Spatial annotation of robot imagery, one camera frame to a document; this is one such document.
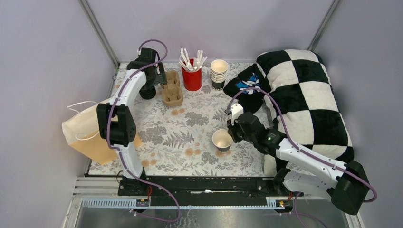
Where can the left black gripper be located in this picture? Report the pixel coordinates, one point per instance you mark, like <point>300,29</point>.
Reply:
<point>159,78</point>

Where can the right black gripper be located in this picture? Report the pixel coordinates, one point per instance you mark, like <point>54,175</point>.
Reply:
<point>232,124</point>

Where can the cardboard cup carrier tray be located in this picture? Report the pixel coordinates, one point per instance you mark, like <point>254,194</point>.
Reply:
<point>172,93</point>

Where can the black paper coffee cup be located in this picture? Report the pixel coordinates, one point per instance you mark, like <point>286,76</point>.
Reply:
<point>222,140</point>

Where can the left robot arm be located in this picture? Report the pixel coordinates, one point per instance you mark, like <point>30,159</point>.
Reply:
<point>116,123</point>

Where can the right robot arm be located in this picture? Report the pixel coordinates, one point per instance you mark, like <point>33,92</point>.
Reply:
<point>344,184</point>

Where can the brown paper takeout bag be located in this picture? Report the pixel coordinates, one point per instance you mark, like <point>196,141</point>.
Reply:
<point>82,133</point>

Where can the stack of black lids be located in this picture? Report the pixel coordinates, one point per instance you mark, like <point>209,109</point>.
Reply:
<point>147,93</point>

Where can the black cloth blue print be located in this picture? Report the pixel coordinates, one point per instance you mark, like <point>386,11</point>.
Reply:
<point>250,100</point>

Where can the red straw holder cup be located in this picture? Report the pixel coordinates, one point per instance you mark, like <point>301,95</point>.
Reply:
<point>192,80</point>

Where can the black white checkered pillow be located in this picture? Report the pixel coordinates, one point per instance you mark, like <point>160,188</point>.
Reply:
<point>301,101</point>

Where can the stack of paper cups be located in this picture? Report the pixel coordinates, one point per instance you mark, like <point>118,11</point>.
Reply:
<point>218,75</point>

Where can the left aluminium frame post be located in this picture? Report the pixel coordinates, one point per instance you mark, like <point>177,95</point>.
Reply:
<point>99,31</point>

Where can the aluminium frame post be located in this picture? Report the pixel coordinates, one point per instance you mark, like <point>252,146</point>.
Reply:
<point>99,31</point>
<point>334,6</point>

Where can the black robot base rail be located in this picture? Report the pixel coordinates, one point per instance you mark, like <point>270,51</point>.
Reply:
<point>203,190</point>

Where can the right aluminium frame post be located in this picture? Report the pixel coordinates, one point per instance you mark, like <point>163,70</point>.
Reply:
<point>334,6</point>

